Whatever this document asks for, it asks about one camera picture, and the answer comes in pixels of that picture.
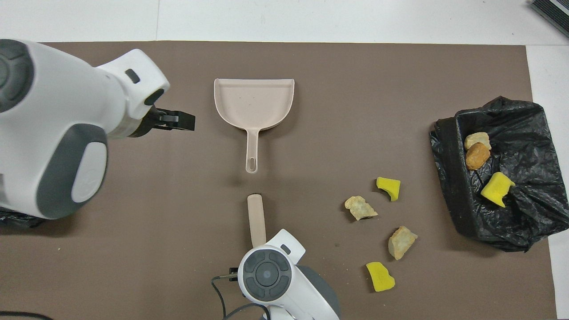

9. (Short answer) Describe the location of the black bag trash bin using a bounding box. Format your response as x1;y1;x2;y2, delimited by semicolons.
429;96;569;252

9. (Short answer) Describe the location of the brown bread roll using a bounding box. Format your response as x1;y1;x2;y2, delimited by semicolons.
465;142;491;171

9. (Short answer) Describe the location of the striped croissant piece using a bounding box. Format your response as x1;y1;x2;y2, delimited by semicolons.
465;132;493;151

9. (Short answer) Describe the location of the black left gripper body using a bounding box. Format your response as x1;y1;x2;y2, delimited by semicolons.
129;106;168;139

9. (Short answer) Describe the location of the beige hand brush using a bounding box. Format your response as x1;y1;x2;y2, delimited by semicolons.
247;194;267;248

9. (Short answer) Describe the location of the beige plastic dustpan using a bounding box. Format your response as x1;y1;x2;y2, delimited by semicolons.
214;78;295;174

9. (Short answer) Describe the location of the empty black bag bin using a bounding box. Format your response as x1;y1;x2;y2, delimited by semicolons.
0;208;47;229

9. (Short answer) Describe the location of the yellow sponge piece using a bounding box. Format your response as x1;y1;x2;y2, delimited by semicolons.
481;172;516;208
376;177;401;201
366;262;396;292

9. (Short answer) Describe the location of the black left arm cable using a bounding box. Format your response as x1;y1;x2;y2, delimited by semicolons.
0;310;55;320

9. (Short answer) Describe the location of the dark ribbed panel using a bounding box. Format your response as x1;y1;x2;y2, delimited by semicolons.
528;0;569;38

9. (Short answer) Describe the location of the pale crumbly bread chunk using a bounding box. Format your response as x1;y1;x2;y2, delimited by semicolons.
388;226;418;260
345;196;379;221

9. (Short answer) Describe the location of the brown table mat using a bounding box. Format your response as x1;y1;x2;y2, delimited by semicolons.
0;41;558;320

